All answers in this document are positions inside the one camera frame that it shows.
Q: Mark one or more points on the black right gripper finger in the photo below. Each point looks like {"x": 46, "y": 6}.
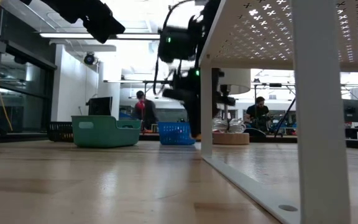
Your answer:
{"x": 194, "y": 118}

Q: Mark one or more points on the blue slotted plastic basket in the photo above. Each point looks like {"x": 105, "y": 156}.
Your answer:
{"x": 174, "y": 133}

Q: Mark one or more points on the teal plastic bin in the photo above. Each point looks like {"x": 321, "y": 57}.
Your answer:
{"x": 104, "y": 130}

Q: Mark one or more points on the black mesh basket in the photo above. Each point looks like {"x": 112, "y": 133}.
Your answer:
{"x": 59, "y": 132}

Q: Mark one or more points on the white perforated metal shelf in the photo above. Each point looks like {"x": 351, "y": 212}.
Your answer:
{"x": 322, "y": 124}

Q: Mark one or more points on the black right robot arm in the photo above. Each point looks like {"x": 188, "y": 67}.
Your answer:
{"x": 179, "y": 43}

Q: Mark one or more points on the black monitor on arm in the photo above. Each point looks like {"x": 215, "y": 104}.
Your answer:
{"x": 354, "y": 110}

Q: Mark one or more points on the black background gantry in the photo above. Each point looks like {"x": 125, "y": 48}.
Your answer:
{"x": 154, "y": 81}

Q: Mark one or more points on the black round hanging device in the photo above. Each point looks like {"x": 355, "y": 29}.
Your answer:
{"x": 89, "y": 58}

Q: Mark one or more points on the ceiling light strip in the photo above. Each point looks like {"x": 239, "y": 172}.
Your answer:
{"x": 57, "y": 35}

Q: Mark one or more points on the black monitor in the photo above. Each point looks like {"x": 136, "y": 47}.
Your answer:
{"x": 99, "y": 105}

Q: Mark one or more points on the black slanted pole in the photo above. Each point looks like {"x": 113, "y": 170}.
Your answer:
{"x": 284, "y": 116}

